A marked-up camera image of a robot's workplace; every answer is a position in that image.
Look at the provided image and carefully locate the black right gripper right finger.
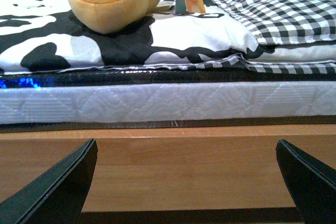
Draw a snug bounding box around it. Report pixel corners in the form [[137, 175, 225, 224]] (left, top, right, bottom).
[[276, 139, 335, 223]]

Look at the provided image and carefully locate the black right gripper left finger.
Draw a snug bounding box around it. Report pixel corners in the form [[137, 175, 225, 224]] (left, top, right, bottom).
[[1, 138, 98, 223]]

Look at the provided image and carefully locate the white quilted mattress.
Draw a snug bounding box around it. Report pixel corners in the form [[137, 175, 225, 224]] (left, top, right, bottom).
[[1, 81, 335, 124]]

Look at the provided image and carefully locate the black mattress pad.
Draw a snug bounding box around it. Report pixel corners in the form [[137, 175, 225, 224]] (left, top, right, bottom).
[[1, 68, 335, 89]]

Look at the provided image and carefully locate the black white cow-print blanket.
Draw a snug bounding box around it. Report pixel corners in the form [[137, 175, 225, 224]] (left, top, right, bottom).
[[1, 0, 265, 74]]

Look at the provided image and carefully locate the black white checkered quilt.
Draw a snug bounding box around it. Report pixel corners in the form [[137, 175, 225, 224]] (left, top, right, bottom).
[[193, 0, 336, 75]]

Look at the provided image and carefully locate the wooden bed frame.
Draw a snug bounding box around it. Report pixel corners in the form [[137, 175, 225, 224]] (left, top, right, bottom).
[[1, 124, 335, 223]]

